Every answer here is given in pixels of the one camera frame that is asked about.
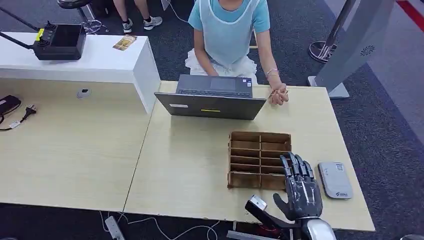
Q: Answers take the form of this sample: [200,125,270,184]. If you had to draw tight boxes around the person's left hand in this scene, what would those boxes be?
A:
[267,82,290,107]

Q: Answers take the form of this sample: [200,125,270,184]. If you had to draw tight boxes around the person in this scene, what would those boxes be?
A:
[184,0,290,107]

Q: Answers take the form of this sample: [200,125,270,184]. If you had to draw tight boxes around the black power adapter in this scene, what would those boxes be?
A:
[0,95,22,117]

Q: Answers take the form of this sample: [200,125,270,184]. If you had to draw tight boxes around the brown printed card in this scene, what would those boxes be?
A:
[112,34,138,52]

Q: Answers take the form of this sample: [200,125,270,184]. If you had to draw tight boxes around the white floor cable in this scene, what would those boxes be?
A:
[99,210,221,240]

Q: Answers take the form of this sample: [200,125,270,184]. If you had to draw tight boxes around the black cable with plug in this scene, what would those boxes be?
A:
[0,104,38,132]

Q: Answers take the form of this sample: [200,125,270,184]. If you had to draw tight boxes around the grey kiosk stand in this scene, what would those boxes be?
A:
[307,0,397,100]

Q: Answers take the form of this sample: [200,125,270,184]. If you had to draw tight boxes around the black stool with chrome base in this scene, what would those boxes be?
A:
[56,0,110,35]

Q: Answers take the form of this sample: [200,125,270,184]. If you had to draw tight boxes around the wooden box with compartments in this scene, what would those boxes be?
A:
[226,131,293,192]

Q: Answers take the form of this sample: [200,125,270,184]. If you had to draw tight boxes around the black controller antenna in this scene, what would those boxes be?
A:
[0,31,35,51]
[0,5,41,32]

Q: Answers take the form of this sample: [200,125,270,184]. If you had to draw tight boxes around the grey open laptop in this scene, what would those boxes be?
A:
[154,74,267,121]

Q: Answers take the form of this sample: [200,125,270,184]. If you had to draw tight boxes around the red object under table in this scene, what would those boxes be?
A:
[255,223,282,239]

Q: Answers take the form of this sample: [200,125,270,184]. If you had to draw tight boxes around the black remote controller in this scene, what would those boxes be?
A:
[32,20,87,62]

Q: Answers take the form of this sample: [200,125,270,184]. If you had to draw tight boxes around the grey round desk grommet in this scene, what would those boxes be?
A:
[76,87,92,100]

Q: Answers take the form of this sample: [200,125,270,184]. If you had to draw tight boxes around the white power strip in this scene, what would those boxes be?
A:
[104,215,126,240]

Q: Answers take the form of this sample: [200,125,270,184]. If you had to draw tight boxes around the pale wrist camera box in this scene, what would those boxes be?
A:
[244,194,269,216]

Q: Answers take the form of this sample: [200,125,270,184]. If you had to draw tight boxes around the chrome stanchion post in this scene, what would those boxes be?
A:
[308,0,357,64]

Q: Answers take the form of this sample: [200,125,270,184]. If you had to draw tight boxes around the standing person's legs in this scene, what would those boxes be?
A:
[112,0,164,34]

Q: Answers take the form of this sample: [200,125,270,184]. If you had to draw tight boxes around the grey flat card reader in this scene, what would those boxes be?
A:
[317,161,354,200]

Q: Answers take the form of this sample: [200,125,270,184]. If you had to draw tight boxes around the white raised counter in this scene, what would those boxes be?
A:
[0,31,162,115]

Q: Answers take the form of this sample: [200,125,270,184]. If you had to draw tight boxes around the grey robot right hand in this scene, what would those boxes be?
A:
[273,151,324,222]

